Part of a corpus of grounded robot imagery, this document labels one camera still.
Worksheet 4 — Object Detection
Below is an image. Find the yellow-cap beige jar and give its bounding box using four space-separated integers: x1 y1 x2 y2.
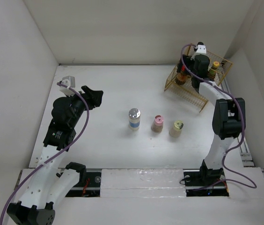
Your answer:
169 120 184 138

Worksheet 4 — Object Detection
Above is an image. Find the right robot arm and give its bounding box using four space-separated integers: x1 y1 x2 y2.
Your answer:
178 54 245 186

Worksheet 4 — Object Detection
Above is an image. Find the purple cable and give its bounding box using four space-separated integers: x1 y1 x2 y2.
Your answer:
0 82 90 225
180 43 257 189

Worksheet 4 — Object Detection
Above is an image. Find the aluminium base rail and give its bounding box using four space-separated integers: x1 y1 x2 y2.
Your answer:
54 167 230 197

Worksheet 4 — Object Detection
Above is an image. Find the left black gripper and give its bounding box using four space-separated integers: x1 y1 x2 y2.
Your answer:
66 86 102 128

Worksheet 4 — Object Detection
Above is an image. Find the pink-cap spice jar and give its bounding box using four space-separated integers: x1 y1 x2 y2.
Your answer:
151 115 164 133

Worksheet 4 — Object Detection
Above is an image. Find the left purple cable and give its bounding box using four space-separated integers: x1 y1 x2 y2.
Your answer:
0 82 90 225

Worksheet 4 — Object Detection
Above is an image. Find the silver-cap blue-label shaker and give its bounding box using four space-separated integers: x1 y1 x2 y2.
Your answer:
128 108 141 131

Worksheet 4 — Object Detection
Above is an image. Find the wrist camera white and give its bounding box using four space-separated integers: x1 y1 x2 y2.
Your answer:
57 76 75 97
191 45 207 60

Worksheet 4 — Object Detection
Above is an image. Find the yellow wire basket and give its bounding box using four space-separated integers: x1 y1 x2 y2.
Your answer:
164 51 233 111

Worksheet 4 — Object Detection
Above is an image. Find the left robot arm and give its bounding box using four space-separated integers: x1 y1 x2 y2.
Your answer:
5 83 103 225

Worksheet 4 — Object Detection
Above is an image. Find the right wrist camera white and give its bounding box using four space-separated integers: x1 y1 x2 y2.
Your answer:
191 45 207 60

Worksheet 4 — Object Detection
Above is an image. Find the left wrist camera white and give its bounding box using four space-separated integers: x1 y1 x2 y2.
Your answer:
57 76 75 97

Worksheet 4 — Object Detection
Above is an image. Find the yellow-cap sauce bottle front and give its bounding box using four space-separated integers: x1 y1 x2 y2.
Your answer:
207 61 220 81

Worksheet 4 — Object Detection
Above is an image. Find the red-cap dark sauce jar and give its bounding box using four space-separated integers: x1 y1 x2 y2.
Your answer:
175 66 189 86

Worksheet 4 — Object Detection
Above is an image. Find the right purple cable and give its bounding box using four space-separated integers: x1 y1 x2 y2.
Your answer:
180 43 257 189

